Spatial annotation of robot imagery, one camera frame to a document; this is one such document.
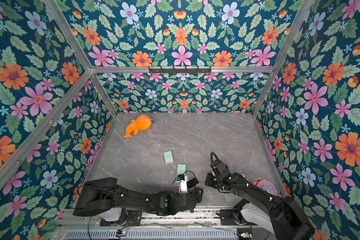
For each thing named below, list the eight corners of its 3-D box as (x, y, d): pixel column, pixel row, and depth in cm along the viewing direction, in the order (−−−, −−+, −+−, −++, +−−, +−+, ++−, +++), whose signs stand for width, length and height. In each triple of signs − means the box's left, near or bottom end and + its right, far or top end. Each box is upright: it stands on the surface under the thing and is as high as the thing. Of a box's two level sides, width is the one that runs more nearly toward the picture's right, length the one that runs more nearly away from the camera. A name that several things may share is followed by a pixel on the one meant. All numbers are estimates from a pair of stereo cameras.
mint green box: (165, 164, 95) (164, 162, 92) (163, 154, 99) (163, 152, 97) (174, 162, 96) (174, 159, 93) (172, 152, 100) (172, 150, 98)
